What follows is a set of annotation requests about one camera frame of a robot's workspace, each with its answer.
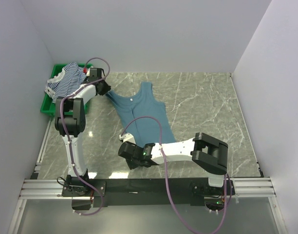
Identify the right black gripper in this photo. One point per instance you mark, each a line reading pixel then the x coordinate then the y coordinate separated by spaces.
pixel 132 166

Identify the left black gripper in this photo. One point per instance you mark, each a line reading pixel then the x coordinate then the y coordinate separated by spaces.
pixel 106 88

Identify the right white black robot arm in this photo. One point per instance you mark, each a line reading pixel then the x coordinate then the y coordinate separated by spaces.
pixel 206 151

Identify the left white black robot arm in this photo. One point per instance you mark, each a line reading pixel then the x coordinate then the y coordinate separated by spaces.
pixel 70 121

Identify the blue white striped tank top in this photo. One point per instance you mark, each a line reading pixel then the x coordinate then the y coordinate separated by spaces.
pixel 66 82

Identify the green plastic tray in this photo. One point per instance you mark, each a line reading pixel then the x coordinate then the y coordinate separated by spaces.
pixel 47 106

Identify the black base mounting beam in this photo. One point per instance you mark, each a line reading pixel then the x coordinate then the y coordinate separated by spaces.
pixel 143 191

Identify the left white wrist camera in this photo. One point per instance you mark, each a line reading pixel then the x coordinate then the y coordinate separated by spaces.
pixel 86 71

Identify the aluminium frame rail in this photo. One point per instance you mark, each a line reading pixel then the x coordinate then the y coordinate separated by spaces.
pixel 50 189

